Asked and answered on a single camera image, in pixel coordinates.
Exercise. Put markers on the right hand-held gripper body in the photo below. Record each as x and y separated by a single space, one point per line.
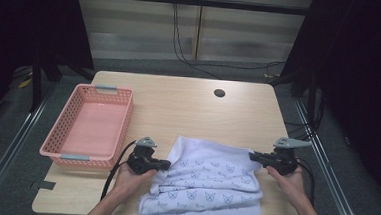
283 161

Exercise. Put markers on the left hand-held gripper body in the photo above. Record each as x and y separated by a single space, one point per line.
143 161

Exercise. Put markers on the white cat print towel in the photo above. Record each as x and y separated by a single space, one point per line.
207 188

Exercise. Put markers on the person's left hand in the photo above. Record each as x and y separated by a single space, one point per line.
129 180

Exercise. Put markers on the person's right hand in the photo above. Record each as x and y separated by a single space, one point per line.
290 188

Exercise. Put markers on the pink perforated plastic basket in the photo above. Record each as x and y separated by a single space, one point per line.
93 128

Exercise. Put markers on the round black table grommet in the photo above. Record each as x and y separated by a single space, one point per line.
219 93

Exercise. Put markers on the black tape piece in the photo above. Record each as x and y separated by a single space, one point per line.
45 185

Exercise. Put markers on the black curtain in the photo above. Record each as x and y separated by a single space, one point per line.
363 81
27 17

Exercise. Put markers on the black metal stand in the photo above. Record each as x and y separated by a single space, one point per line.
36 84

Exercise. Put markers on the yellow object on floor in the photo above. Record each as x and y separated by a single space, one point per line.
24 83

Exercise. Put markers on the black horizontal metal bar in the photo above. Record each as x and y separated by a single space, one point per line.
185 0

